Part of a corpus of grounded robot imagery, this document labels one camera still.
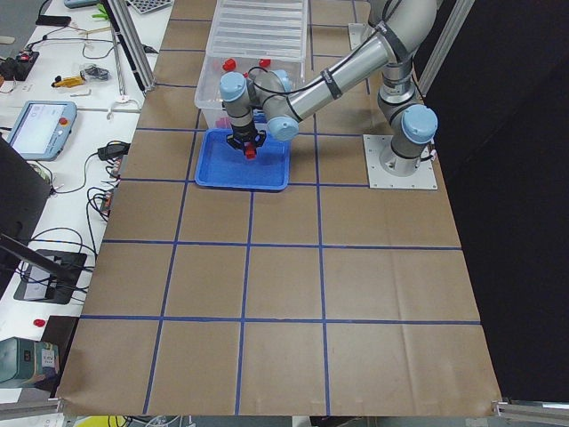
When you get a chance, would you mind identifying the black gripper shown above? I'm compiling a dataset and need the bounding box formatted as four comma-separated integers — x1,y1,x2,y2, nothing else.
226,124,267,157

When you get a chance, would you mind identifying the clear plastic box lid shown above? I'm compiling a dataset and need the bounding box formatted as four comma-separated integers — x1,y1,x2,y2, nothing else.
206,0,308,62

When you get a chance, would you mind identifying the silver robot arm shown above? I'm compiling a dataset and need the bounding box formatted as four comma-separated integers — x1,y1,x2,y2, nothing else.
220,0,438,177

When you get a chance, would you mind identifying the clear plastic storage box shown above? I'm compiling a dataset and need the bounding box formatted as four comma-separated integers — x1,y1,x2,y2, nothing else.
194,55,306,137

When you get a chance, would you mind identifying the blue plastic tray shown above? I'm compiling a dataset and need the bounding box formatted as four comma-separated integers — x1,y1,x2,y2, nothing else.
195,128,291,191

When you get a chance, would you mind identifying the black power adapter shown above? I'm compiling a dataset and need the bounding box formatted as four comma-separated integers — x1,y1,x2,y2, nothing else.
97,141,131,161

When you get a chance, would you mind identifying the long metal rod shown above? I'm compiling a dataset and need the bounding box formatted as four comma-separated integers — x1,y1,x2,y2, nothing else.
101,0,148,93

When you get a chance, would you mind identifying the blue teach pendant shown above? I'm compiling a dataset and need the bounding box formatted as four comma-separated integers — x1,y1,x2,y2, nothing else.
7,101,77,161

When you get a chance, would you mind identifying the black monitor stand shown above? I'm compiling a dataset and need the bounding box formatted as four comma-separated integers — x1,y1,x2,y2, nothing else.
1,234,87,305

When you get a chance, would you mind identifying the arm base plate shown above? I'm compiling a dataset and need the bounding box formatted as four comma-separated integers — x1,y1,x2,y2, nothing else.
348,23,373,51
363,134,437,190

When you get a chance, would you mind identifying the aluminium frame post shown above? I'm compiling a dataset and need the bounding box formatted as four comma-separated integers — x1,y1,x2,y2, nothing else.
106,0,156,93

